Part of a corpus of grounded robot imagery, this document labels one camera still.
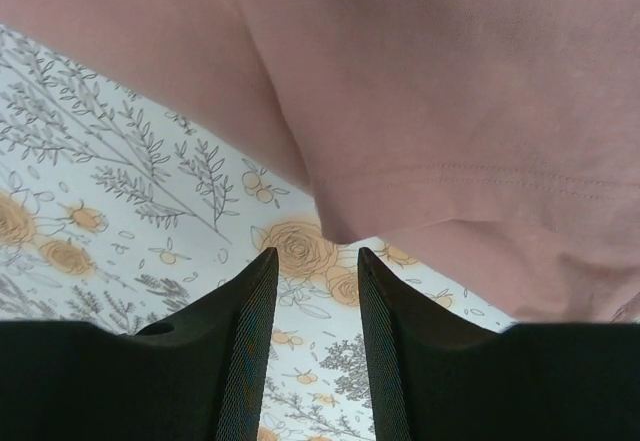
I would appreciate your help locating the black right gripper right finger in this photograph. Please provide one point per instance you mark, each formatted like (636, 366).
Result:
(436, 376)

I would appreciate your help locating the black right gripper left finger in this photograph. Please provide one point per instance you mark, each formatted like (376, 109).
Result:
(197, 374)

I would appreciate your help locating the pink t shirt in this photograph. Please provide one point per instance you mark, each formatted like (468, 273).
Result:
(496, 141)

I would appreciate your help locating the floral patterned table mat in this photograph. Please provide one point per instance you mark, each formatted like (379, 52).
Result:
(118, 212)

